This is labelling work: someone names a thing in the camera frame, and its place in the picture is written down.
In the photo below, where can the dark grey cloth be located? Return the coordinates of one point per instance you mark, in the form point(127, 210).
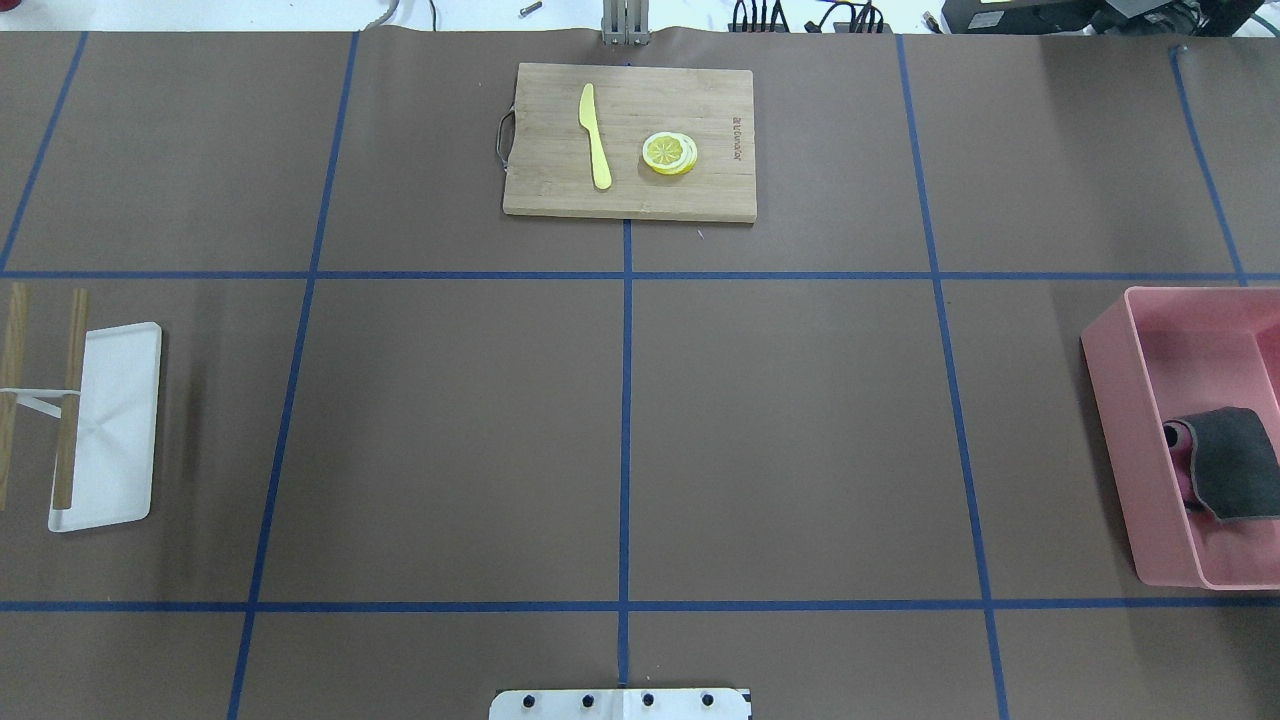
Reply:
point(1225, 465)

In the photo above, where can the pink plastic bin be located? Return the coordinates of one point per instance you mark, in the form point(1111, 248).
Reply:
point(1164, 352)

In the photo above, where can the white towel rack stand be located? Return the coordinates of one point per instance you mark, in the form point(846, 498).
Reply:
point(106, 411)

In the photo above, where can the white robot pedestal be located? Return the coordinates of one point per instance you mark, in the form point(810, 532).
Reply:
point(623, 703)

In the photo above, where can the yellow lemon slice toy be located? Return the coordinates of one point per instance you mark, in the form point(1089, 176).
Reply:
point(669, 153)

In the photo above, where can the aluminium frame post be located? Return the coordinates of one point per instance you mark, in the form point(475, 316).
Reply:
point(625, 23)

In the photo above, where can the wooden cutting board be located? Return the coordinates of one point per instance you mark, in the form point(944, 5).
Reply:
point(548, 170)

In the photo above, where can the yellow plastic knife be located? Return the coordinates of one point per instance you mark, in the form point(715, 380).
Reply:
point(601, 174)

